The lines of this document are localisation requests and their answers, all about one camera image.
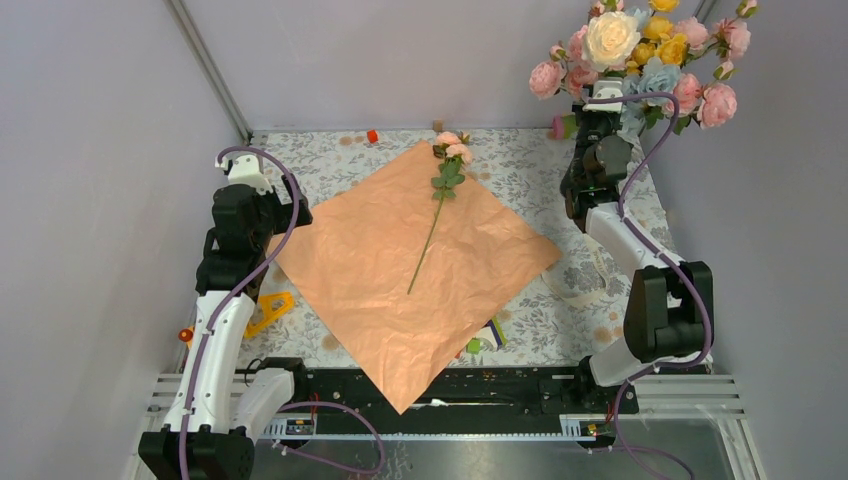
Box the blue flower stem bunch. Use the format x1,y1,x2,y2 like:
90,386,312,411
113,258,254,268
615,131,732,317
619,7,682,142

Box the peach wrapping paper sheet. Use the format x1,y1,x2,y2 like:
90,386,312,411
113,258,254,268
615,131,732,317
276,141,561,413

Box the yellow rose stem bunch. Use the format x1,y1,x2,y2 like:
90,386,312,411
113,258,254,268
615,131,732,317
626,0,689,74

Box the small pink rose stem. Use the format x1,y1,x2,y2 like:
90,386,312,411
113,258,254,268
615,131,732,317
406,131,473,294

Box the cream white rose stem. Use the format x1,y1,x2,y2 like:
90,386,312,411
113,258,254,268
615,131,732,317
581,11,641,72

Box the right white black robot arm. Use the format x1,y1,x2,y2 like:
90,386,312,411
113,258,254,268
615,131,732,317
560,104,714,412

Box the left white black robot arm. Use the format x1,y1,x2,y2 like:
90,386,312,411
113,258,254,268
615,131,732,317
138,180,312,479

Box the black vase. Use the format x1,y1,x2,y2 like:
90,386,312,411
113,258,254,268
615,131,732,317
560,156,587,203

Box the pink yellow green toy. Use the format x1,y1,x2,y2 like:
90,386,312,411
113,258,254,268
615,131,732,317
547,113,578,140

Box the pink rose stems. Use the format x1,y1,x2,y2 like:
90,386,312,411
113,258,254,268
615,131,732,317
529,1,759,128

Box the red yellow toy truck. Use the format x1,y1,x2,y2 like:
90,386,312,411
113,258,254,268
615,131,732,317
177,291,297,346

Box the green long toy block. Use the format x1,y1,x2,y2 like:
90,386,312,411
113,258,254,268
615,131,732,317
490,319,507,348

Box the white purple toy block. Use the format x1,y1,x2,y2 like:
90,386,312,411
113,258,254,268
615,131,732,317
475,320,501,350

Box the small green toy cube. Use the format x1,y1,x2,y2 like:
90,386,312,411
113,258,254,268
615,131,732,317
464,338,481,355

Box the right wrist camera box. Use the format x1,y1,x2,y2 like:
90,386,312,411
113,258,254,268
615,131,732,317
583,78,624,114

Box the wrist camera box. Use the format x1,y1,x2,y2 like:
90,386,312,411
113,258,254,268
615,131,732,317
215,153,273,195
583,78,624,114

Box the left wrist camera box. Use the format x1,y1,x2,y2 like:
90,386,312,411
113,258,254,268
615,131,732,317
215,153,273,195

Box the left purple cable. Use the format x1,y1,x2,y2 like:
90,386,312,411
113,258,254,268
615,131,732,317
177,145,387,480

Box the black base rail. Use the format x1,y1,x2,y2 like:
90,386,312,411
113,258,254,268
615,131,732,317
263,365,648,441

